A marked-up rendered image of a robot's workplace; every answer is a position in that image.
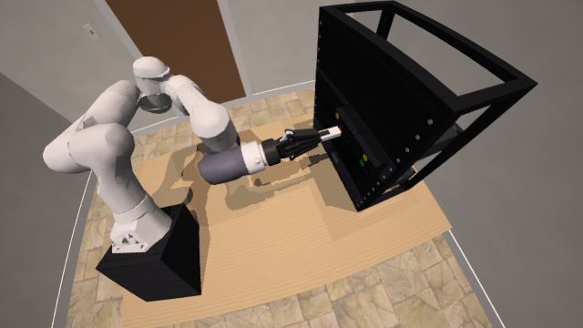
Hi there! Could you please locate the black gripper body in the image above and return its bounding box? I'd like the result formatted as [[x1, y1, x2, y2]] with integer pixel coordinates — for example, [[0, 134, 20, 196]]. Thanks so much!
[[261, 137, 295, 166]]

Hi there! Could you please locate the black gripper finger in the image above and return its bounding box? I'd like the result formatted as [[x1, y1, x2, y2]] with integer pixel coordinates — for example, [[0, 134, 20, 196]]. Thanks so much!
[[280, 127, 342, 151], [285, 134, 341, 161]]

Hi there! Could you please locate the black server rack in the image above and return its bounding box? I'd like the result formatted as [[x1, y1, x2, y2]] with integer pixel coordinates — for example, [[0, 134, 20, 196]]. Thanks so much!
[[313, 0, 538, 212]]

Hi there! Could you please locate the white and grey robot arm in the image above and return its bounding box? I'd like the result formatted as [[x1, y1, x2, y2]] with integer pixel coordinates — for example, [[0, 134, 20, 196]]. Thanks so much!
[[43, 56, 268, 253]]

